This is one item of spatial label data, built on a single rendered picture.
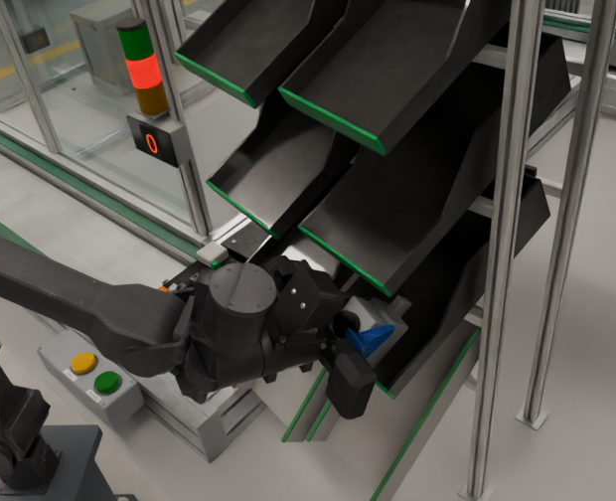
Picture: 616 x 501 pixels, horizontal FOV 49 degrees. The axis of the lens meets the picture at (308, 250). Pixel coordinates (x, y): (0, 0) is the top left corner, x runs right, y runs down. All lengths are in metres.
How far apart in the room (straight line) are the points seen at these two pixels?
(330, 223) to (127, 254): 0.82
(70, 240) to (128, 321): 0.97
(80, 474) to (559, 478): 0.69
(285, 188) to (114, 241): 0.82
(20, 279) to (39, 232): 1.01
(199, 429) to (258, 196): 0.44
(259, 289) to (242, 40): 0.28
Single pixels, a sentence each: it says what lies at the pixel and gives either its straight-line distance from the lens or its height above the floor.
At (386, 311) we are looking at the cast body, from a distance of 0.73.
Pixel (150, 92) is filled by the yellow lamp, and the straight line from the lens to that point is 1.20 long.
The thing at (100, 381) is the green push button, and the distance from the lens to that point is 1.17.
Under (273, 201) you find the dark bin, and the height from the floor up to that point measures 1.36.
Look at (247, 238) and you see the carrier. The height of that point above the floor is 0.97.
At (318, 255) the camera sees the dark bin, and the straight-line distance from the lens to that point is 0.88.
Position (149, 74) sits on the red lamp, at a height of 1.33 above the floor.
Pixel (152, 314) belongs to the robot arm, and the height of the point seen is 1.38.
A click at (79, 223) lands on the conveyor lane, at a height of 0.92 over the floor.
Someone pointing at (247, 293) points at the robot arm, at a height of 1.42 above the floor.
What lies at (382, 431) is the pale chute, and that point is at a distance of 0.93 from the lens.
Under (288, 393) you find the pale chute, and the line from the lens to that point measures 1.00.
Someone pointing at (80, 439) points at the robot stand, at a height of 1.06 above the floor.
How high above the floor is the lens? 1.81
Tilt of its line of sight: 40 degrees down
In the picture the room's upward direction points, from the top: 8 degrees counter-clockwise
